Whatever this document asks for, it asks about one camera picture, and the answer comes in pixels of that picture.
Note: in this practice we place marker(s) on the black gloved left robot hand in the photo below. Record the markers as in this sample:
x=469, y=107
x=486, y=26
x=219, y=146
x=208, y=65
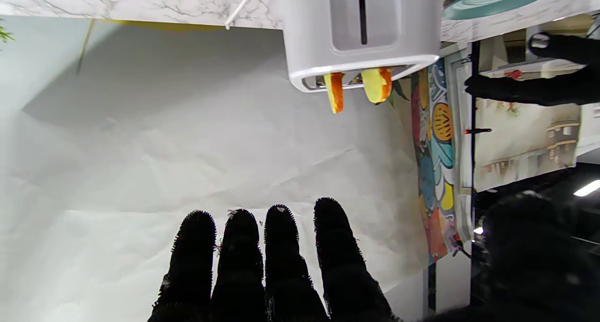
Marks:
x=539, y=92

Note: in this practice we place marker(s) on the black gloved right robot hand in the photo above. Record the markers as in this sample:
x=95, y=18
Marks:
x=286, y=280

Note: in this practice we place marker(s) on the yellow toast slice orange crust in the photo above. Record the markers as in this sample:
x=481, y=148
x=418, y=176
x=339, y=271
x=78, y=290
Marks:
x=375, y=85
x=335, y=94

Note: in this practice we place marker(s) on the white two-slot toaster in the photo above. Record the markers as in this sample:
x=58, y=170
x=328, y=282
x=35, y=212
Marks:
x=304, y=31

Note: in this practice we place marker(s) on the black tripod stand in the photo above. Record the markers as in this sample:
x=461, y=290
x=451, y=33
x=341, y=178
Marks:
x=473, y=162

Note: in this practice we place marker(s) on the teal round plate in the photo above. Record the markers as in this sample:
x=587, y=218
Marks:
x=492, y=1

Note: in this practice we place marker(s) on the colourful mural banner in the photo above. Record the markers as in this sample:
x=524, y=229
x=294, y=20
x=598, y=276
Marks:
x=436, y=162

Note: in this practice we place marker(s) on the large leafy green plant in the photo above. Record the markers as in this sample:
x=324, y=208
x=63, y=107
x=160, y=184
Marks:
x=398, y=91

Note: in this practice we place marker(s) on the white wrinkled backdrop cloth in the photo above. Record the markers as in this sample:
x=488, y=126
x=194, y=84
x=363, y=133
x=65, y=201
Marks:
x=140, y=148

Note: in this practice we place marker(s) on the small potted green plant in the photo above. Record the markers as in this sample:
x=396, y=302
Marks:
x=4, y=33

